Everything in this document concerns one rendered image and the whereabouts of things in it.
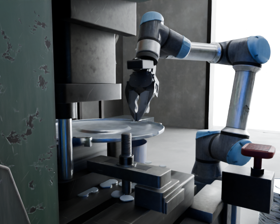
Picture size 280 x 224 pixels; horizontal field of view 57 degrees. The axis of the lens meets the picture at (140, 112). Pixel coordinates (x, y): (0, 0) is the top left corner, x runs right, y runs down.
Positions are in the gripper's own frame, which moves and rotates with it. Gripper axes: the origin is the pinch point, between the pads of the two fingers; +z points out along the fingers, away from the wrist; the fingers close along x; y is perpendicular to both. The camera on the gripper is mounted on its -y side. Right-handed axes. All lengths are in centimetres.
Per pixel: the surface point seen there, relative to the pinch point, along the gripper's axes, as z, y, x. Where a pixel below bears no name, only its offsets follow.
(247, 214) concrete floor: 25, 137, -41
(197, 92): -183, 418, 32
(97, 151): 14.1, -21.6, -1.0
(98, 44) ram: -4.7, -29.3, -1.2
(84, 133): 10.0, -17.9, 4.8
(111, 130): 8.3, -15.5, -0.4
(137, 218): 24.0, -30.0, -13.3
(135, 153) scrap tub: -3, 95, 31
